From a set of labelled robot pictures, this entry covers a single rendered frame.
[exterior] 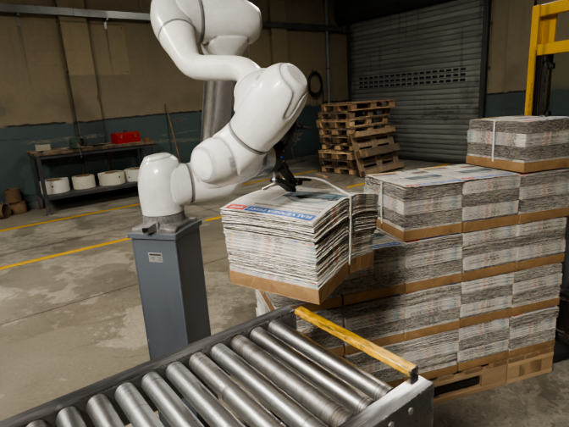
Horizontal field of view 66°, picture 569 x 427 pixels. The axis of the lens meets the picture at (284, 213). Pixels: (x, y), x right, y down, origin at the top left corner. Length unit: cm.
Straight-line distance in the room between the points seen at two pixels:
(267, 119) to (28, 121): 718
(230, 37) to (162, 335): 113
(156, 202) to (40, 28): 660
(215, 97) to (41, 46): 666
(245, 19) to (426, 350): 158
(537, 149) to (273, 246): 145
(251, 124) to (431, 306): 143
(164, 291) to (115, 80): 673
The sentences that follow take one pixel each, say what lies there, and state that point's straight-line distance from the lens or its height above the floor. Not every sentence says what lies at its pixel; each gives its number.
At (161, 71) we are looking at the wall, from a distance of 855.
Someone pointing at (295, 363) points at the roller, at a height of 79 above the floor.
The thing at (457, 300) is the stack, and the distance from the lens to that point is 216.
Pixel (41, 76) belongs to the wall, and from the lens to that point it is 799.
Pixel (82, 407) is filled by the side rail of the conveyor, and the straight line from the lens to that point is 121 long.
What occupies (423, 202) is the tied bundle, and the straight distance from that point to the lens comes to 193.
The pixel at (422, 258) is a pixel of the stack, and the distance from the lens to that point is 199.
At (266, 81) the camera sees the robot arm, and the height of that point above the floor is 148.
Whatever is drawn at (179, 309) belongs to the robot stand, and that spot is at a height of 70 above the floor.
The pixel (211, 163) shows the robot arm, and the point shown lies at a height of 133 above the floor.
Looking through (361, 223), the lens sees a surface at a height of 109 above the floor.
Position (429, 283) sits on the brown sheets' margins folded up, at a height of 63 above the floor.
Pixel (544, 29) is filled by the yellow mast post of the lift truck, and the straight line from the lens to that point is 300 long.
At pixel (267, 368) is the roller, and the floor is 79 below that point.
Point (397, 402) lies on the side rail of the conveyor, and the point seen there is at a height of 80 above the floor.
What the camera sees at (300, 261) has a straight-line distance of 109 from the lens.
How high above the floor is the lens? 145
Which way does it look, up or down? 15 degrees down
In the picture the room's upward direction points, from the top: 3 degrees counter-clockwise
